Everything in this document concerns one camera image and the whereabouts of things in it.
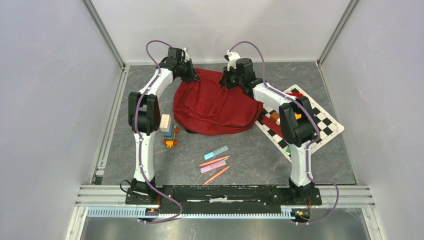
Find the black white chessboard mat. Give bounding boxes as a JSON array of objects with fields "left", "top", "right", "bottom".
[{"left": 255, "top": 84, "right": 345, "bottom": 161}]

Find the red student backpack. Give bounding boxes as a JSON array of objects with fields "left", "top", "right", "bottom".
[{"left": 172, "top": 68, "right": 283, "bottom": 137}]

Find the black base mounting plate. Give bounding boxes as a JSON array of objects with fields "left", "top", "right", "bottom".
[{"left": 125, "top": 185, "right": 323, "bottom": 214}]

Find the orange pen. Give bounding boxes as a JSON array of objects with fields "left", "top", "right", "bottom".
[
  {"left": 202, "top": 165, "right": 231, "bottom": 186},
  {"left": 199, "top": 155, "right": 230, "bottom": 167}
]

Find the red toy brick house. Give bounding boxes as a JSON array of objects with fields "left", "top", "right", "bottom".
[{"left": 287, "top": 92, "right": 303, "bottom": 98}]

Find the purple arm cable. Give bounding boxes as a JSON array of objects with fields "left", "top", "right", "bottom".
[
  {"left": 133, "top": 40, "right": 184, "bottom": 225},
  {"left": 228, "top": 40, "right": 340, "bottom": 225}
]

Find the green cube block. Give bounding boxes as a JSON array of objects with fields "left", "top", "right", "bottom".
[{"left": 285, "top": 146, "right": 291, "bottom": 156}]

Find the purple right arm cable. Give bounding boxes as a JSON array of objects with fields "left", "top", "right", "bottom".
[{"left": 228, "top": 40, "right": 340, "bottom": 225}]

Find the blue highlighter pen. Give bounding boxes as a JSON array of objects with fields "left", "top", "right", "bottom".
[{"left": 203, "top": 145, "right": 229, "bottom": 160}]

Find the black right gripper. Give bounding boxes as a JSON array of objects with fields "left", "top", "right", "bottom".
[{"left": 219, "top": 64, "right": 243, "bottom": 90}]

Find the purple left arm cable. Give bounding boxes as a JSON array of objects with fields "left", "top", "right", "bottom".
[{"left": 133, "top": 40, "right": 184, "bottom": 225}]

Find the colourful block pile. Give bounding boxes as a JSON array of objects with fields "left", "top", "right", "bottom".
[{"left": 269, "top": 112, "right": 302, "bottom": 125}]

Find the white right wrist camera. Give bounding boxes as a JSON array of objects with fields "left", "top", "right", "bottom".
[{"left": 224, "top": 50, "right": 241, "bottom": 72}]

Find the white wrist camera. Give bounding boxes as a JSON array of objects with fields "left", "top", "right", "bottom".
[
  {"left": 224, "top": 50, "right": 241, "bottom": 72},
  {"left": 182, "top": 47, "right": 190, "bottom": 63}
]

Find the orange pen lower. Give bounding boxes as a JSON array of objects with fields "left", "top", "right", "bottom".
[{"left": 202, "top": 165, "right": 231, "bottom": 186}]

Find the colourful block tower toy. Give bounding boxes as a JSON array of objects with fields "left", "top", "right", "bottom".
[{"left": 159, "top": 114, "right": 180, "bottom": 148}]

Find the pink highlighter pen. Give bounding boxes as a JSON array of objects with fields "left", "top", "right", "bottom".
[{"left": 200, "top": 160, "right": 227, "bottom": 174}]

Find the orange pen upper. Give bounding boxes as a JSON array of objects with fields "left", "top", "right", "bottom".
[{"left": 199, "top": 155, "right": 230, "bottom": 167}]

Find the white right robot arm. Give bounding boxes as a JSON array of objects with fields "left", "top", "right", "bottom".
[{"left": 219, "top": 53, "right": 320, "bottom": 204}]

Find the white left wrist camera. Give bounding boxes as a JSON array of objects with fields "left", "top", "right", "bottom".
[{"left": 182, "top": 47, "right": 190, "bottom": 63}]

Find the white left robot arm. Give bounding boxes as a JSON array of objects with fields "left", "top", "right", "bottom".
[{"left": 128, "top": 47, "right": 200, "bottom": 204}]

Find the aluminium frame rail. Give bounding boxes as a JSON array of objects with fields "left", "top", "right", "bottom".
[{"left": 65, "top": 185, "right": 384, "bottom": 240}]

